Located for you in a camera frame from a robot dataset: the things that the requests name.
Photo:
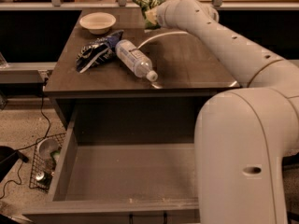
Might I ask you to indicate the green jalapeno chip bag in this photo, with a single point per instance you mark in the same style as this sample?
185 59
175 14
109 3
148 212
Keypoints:
148 10

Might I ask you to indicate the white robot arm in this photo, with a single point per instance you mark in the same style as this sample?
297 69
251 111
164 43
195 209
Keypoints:
241 135

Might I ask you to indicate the blue chip bag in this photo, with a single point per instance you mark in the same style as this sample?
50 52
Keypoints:
99 51

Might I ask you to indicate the open grey top drawer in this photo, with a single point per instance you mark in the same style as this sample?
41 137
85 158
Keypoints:
118 160

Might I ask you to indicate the clear plastic water bottle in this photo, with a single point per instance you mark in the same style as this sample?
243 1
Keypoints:
136 60

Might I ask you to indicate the grey cabinet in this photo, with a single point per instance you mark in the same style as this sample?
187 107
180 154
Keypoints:
181 61

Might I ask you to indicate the white paper bowl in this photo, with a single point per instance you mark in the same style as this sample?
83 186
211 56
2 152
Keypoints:
97 23

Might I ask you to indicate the black object at left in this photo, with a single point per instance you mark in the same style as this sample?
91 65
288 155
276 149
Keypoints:
8 157

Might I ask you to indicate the black drawer handle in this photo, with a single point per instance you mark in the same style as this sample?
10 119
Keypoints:
148 218

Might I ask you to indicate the black wire basket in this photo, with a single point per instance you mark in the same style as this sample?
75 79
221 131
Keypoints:
46 156

